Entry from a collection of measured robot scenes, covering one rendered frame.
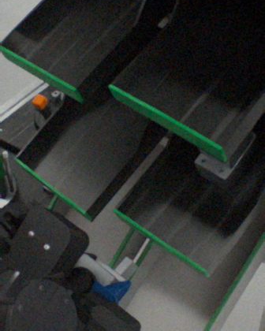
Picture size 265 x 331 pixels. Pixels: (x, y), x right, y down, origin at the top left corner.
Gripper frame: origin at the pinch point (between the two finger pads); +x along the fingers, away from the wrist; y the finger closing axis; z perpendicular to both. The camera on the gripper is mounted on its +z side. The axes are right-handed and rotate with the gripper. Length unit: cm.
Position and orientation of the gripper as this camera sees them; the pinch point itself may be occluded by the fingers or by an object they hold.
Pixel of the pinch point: (88, 279)
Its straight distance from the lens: 57.1
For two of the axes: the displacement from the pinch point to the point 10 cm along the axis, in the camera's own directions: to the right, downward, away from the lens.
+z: 3.3, -8.8, -3.3
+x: 6.1, -0.6, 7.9
